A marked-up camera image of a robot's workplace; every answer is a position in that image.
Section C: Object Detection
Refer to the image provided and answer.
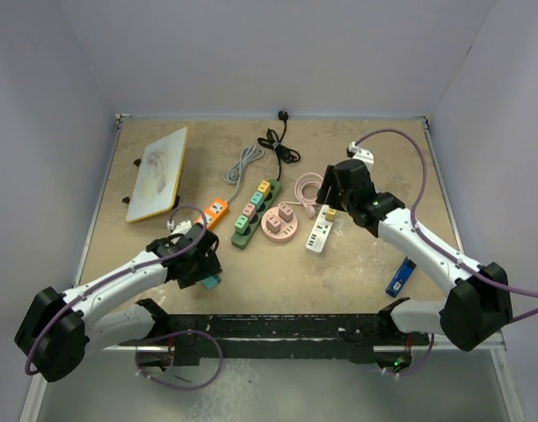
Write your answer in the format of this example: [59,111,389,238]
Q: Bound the teal charger front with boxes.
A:
[201,274,222,291]

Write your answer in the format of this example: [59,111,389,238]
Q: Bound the yellow charger front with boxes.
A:
[325,208,337,222]

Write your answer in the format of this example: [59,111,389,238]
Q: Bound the white power strip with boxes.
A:
[305,205,335,254]

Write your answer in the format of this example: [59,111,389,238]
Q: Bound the yellow usb charger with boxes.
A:
[258,180,271,198]

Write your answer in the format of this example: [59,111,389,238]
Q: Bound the teal usb charger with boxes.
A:
[250,192,265,209]

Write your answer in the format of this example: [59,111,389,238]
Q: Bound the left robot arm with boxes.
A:
[14,223,222,382]

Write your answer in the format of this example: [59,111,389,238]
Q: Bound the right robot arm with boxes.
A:
[316,159,513,352]

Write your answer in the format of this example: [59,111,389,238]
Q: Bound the green power strip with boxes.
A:
[230,178,281,250]

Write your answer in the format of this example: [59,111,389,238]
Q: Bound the orange power strip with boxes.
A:
[204,198,229,231]

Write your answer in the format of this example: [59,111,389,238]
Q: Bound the pink round power strip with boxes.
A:
[261,203,299,243]

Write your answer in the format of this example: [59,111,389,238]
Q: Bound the white yellow drawing board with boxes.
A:
[126,127,188,223]

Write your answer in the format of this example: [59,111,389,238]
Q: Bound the blue box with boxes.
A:
[385,257,416,298]

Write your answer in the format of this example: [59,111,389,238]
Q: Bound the pink power cable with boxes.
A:
[293,171,325,219]

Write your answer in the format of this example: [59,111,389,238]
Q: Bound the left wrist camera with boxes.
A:
[167,220,193,235]

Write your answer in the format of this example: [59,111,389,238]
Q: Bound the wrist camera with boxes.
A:
[346,142,374,170]
[167,220,193,235]

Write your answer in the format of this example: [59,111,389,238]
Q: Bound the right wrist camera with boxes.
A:
[346,142,374,170]

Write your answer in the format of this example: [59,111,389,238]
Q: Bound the black power cable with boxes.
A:
[256,109,302,182]

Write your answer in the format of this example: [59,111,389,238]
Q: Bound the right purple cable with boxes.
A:
[355,128,538,379]

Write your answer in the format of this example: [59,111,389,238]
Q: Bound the grey power cable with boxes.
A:
[223,144,265,201]

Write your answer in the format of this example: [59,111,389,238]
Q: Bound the black base frame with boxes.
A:
[137,299,429,366]

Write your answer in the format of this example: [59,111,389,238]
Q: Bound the aluminium rail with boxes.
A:
[21,340,524,421]

